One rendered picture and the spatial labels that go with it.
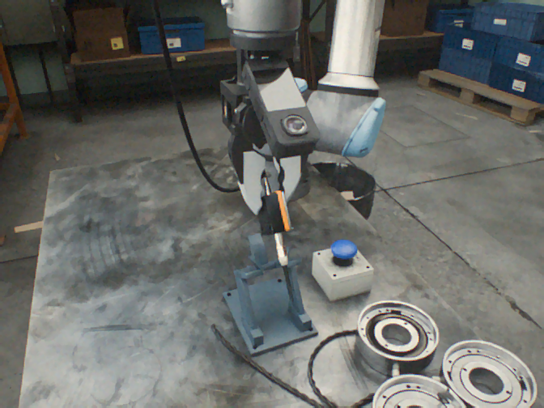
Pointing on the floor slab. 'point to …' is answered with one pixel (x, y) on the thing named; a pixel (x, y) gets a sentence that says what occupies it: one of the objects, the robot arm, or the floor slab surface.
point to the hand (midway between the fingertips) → (271, 205)
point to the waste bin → (350, 184)
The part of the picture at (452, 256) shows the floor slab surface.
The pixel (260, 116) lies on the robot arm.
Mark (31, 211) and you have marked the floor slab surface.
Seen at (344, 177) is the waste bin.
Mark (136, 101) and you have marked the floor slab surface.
